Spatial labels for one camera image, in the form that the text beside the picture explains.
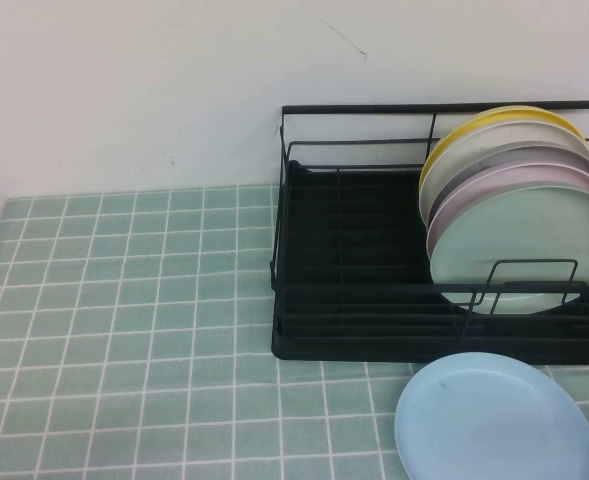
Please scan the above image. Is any black wire dish rack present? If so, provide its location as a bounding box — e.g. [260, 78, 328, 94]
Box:
[269, 101, 589, 365]

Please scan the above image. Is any light blue plate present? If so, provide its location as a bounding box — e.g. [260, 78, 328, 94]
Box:
[393, 351, 589, 480]

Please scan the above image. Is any white plate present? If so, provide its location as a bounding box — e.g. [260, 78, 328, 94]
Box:
[418, 119, 589, 227]

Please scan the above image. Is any light green plate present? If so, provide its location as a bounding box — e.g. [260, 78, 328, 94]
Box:
[429, 182, 589, 317]

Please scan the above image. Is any green checkered tablecloth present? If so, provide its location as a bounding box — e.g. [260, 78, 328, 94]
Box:
[0, 183, 589, 480]

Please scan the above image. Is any yellow plate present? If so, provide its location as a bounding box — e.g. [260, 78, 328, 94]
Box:
[418, 105, 587, 190]

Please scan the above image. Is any grey plate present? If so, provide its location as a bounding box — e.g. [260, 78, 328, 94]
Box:
[425, 141, 589, 227]

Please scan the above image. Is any pink plate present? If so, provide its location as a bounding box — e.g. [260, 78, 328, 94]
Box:
[425, 160, 589, 252]

